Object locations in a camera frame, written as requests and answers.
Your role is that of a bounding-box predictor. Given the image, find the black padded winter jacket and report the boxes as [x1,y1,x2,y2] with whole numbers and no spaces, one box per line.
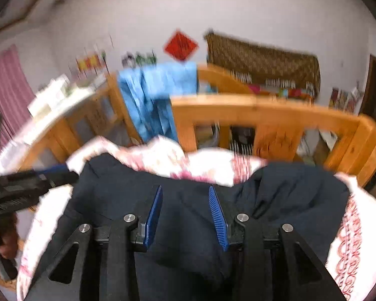
[31,154,349,300]

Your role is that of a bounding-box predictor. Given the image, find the person's left hand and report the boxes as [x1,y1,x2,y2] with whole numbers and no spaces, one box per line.
[0,213,19,260]

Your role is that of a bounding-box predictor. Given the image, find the floral pink quilt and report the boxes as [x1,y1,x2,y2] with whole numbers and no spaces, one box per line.
[16,137,376,300]

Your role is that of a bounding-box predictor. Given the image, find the pink curtain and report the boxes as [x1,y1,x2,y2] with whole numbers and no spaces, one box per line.
[0,45,35,153]

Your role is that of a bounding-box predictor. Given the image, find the light blue shirt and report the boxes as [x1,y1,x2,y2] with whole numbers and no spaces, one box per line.
[117,62,198,143]

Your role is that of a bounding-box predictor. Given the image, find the red fu diamond poster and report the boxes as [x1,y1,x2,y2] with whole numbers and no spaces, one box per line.
[163,29,199,62]

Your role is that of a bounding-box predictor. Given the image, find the brown patterned hanging cloth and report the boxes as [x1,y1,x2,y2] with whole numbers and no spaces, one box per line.
[204,31,321,99]

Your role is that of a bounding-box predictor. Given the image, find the white box on rail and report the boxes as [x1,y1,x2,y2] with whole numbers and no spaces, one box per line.
[28,74,70,118]

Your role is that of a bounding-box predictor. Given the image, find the paper certificates on wall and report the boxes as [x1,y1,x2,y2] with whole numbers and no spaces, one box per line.
[68,41,113,78]

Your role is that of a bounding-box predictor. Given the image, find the wooden bed frame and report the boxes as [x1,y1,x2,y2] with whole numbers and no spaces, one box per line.
[16,64,376,186]

